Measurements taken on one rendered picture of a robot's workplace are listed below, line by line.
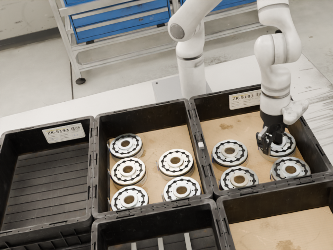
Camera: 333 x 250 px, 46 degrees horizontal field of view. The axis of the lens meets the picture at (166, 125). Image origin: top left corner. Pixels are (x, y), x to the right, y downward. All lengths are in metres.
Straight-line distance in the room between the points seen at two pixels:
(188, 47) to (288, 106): 0.45
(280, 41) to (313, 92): 0.73
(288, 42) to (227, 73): 0.83
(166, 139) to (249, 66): 0.65
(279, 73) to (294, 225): 0.37
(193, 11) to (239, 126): 0.38
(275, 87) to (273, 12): 0.17
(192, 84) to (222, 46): 1.89
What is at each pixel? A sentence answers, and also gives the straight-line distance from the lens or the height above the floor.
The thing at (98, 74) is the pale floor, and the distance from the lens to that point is 3.18.
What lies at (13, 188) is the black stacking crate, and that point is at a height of 0.83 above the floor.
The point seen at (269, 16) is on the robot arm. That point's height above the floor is 1.26.
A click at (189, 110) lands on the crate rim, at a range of 1.21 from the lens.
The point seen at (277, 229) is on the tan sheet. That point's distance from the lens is 1.03.
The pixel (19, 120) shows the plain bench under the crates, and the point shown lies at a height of 0.70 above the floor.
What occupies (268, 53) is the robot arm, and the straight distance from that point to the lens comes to 0.91.
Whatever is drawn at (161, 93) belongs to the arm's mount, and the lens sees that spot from 1.48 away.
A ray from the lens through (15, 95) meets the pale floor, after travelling 3.29.
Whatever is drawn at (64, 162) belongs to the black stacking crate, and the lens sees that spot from 1.29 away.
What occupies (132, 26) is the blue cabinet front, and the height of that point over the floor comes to 0.36.
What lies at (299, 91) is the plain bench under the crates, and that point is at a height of 0.70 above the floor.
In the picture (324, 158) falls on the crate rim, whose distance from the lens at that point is 1.06.
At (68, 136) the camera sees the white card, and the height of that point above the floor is 0.87.
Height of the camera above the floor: 1.69
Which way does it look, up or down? 42 degrees down
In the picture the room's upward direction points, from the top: 11 degrees counter-clockwise
